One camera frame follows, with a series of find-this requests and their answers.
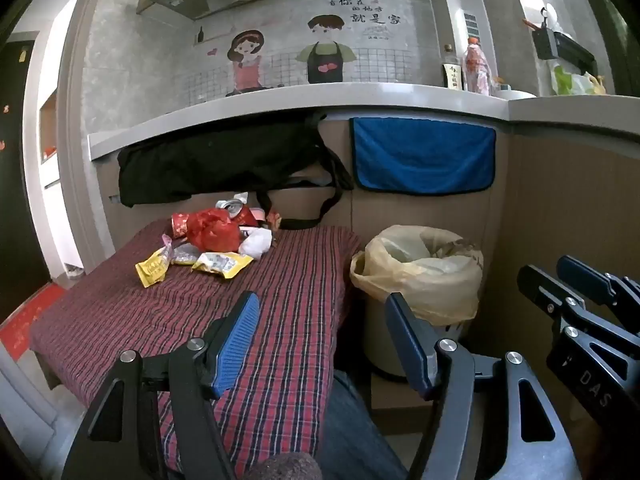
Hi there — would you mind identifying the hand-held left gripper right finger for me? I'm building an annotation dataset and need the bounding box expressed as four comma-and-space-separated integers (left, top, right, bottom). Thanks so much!
384, 292, 583, 480

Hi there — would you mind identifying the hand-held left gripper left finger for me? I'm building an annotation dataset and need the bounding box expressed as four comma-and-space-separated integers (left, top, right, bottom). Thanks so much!
61, 290, 262, 480

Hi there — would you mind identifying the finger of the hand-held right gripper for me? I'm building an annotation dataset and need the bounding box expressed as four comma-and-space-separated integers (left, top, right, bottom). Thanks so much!
557, 255, 640, 336
517, 265, 640, 356

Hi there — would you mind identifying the white trash bin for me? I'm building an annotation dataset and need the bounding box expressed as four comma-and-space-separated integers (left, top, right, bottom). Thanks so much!
361, 285, 473, 385

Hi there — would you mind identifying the yellow white snack wrapper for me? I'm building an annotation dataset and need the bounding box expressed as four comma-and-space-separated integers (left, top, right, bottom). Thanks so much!
191, 251, 255, 279

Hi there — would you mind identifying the white tissue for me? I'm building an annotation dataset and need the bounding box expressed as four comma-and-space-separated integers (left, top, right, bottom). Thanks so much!
239, 227, 273, 259

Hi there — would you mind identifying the silver wrapper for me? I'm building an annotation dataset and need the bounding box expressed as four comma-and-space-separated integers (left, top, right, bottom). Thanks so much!
161, 232, 201, 266

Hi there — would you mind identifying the red plastic bag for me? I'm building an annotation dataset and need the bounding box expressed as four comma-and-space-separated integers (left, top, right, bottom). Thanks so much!
185, 208, 246, 252

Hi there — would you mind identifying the crushed red can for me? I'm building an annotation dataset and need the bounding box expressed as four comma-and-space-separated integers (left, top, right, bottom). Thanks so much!
216, 199, 261, 226

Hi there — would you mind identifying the person's jeans leg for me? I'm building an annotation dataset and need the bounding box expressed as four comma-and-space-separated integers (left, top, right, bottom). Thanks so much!
315, 370, 408, 480

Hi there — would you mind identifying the red plaid cloth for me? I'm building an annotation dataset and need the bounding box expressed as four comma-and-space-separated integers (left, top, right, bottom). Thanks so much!
30, 220, 362, 476

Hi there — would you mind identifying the maroon knit garment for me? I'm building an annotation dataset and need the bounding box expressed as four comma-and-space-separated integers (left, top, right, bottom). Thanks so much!
250, 452, 323, 480

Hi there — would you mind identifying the blue towel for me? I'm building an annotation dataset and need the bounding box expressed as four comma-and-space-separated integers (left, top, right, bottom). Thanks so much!
349, 116, 497, 196

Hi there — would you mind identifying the black tote bag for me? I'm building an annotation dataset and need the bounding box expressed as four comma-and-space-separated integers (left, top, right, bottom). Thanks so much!
117, 112, 356, 231

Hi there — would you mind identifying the green white plastic bag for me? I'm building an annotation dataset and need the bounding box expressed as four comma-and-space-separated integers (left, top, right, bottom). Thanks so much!
550, 62, 606, 97

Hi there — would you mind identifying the red floor mat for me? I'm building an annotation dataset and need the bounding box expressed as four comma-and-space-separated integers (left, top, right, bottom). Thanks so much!
0, 282, 66, 361

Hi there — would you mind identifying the black knife rack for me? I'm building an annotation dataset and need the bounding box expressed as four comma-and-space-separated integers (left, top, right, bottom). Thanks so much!
522, 5, 598, 76

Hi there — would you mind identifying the red label plastic bottle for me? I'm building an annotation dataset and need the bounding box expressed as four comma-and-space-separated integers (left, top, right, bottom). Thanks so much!
462, 36, 492, 96

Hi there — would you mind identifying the dark sauce bottle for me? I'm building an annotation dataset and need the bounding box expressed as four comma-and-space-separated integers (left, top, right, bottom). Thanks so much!
441, 44, 463, 92

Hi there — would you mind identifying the grey kitchen counter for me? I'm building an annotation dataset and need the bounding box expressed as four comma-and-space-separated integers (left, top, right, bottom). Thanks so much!
87, 81, 640, 161

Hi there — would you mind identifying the black door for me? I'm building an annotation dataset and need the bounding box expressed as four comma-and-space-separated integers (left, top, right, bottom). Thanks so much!
0, 40, 53, 321

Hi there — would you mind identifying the cartoon couple wall sticker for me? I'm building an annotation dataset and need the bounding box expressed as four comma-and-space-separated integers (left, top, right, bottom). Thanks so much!
192, 0, 406, 98

